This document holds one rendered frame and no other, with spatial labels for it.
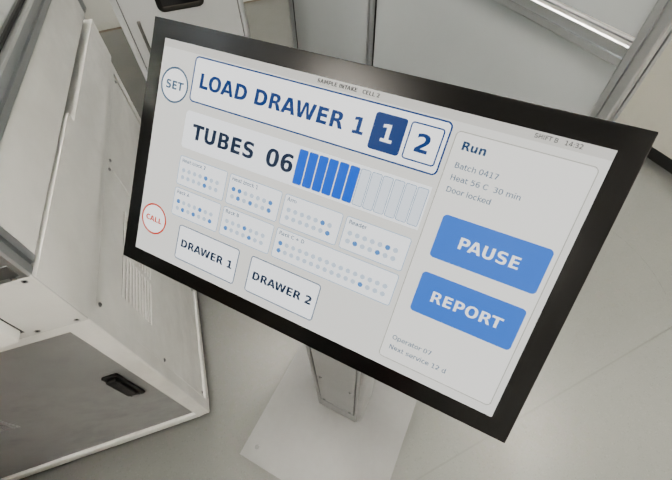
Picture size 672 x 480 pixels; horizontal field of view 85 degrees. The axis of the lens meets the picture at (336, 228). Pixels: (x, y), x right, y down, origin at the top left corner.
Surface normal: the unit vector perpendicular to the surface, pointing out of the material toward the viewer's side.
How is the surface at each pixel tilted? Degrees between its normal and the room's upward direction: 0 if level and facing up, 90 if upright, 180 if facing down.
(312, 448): 3
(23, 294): 90
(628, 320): 0
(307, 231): 50
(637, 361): 1
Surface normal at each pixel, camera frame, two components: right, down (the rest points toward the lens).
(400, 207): -0.36, 0.15
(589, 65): -0.91, 0.34
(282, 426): -0.04, -0.58
